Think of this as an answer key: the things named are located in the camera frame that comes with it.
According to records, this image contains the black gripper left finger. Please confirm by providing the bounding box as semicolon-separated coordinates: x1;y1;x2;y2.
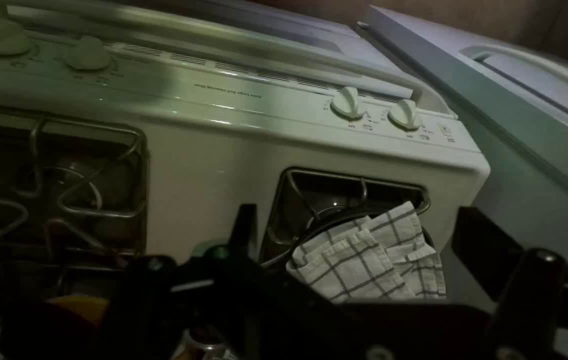
102;202;263;360

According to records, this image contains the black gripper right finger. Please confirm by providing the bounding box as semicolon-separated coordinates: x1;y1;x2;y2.
452;205;568;360

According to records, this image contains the white gas stove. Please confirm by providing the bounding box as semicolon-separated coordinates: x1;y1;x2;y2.
0;0;492;360

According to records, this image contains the white stove knob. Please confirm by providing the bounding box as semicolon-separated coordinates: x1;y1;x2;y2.
387;98;424;135
62;37;117;77
329;84;368;124
0;23;37;60

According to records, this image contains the dark baking pan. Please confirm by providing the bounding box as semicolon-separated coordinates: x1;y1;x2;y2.
0;243;121;360

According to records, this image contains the white checkered dish towel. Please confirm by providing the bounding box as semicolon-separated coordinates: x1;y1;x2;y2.
284;198;450;307

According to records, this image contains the white refrigerator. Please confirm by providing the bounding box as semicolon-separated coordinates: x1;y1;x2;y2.
357;5;568;269

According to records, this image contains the black wire burner grate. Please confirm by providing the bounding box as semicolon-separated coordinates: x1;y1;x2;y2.
0;113;151;258

